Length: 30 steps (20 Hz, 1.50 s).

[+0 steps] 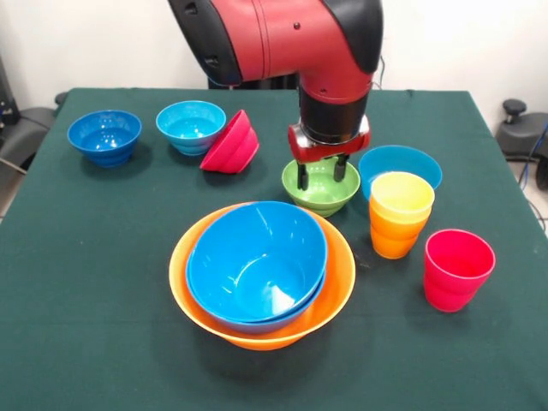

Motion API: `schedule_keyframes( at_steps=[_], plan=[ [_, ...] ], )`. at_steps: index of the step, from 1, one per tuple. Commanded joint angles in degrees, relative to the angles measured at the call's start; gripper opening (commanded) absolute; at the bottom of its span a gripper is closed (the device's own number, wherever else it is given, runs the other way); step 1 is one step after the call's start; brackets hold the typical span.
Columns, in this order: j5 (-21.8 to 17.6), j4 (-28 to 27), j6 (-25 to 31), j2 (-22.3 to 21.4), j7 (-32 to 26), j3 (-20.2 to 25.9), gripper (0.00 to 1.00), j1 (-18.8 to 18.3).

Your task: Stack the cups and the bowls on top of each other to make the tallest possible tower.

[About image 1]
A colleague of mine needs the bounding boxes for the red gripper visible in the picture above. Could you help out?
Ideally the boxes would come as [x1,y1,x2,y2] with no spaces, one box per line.
[287,116,372,192]

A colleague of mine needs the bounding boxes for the small green bowl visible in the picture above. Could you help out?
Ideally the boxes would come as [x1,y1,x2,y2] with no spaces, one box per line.
[281,158,362,218]

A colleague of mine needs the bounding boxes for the shallow blue ribbed bowl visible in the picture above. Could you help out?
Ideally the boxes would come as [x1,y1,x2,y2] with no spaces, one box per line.
[358,145,444,202]

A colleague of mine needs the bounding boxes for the yellow plastic cup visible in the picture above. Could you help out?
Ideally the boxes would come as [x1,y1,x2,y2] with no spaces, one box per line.
[370,171,436,215]

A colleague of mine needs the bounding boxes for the small red bowl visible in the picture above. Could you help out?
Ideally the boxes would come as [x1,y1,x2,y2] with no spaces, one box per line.
[199,109,261,175]

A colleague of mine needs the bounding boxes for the large blue bowl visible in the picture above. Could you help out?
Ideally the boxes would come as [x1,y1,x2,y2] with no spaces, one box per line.
[186,200,329,323]
[185,256,327,336]

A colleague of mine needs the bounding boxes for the orange plastic cup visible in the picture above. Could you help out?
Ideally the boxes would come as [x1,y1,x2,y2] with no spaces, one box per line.
[369,205,432,259]

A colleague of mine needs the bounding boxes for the large orange bowl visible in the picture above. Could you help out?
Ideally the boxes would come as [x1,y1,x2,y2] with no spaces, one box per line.
[168,200,357,352]

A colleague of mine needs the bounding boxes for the small light blue bowl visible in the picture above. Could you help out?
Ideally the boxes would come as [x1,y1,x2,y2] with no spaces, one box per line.
[155,99,227,157]

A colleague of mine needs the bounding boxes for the red plastic cup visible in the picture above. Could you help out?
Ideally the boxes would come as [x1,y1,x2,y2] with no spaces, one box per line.
[423,229,497,313]

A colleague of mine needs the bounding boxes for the dark green table cloth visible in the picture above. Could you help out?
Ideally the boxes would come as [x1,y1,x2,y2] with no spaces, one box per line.
[0,87,548,411]

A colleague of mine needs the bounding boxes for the small dark blue bowl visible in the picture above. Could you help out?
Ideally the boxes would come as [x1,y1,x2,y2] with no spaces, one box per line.
[67,109,143,168]

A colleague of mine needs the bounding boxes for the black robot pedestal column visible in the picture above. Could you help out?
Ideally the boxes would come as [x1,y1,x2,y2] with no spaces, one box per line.
[207,72,303,91]

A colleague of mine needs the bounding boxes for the black hanging cable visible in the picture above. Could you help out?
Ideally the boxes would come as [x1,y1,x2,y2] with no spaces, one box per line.
[371,53,386,91]

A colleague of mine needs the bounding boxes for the grey pedestal foot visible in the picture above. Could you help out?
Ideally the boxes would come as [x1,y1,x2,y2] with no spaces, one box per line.
[0,106,57,168]
[495,98,548,158]

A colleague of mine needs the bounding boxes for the blue cable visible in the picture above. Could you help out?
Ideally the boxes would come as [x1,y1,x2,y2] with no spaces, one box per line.
[517,123,548,188]

